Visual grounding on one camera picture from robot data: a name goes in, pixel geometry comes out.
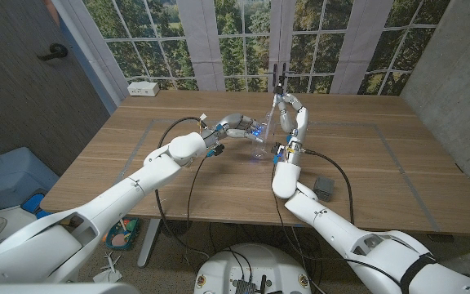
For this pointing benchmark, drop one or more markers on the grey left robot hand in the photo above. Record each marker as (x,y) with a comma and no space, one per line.
(235,122)

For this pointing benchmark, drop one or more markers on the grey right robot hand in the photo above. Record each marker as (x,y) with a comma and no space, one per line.
(300,118)

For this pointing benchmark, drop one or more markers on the clear plastic spray bottle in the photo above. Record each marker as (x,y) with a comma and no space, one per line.
(259,148)

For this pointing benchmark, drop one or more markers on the black spray nozzle with tube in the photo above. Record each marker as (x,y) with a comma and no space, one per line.
(278,89)

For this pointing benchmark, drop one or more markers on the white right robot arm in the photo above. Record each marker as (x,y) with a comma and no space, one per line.
(333,224)

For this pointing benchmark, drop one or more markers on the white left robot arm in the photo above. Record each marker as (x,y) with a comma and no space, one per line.
(116,200)

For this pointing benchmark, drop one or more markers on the grey block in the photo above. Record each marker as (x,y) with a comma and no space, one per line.
(324,188)

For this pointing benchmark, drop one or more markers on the white power strip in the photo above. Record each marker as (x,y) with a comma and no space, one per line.
(143,88)

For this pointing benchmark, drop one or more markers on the printed window backdrop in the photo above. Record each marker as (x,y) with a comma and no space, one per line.
(157,41)

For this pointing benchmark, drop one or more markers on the dark round slatted disc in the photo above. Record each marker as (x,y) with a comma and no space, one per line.
(174,228)

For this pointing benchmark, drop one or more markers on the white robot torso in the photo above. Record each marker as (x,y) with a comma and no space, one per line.
(255,265)

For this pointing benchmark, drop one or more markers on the white table leg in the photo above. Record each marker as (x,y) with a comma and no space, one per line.
(149,245)

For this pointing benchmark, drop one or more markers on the teal toy basket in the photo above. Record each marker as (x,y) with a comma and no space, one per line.
(121,237)

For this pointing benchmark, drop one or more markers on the white toy airplane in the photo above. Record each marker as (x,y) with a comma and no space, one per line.
(108,273)

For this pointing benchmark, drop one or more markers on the dark wooden door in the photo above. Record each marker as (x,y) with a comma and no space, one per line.
(35,102)

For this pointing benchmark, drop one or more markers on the blue storage bin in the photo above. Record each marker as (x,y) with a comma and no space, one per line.
(10,175)

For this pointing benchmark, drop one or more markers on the white floor mat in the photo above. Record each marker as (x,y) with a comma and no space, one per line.
(14,222)

